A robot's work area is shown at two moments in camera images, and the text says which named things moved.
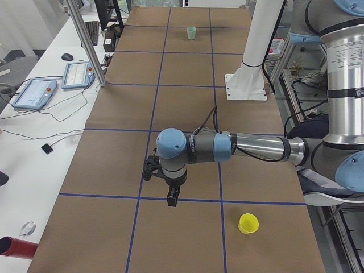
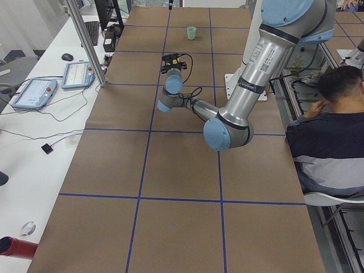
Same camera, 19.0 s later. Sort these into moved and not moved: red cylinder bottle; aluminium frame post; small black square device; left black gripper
Moved: left black gripper
Not moved: aluminium frame post; small black square device; red cylinder bottle
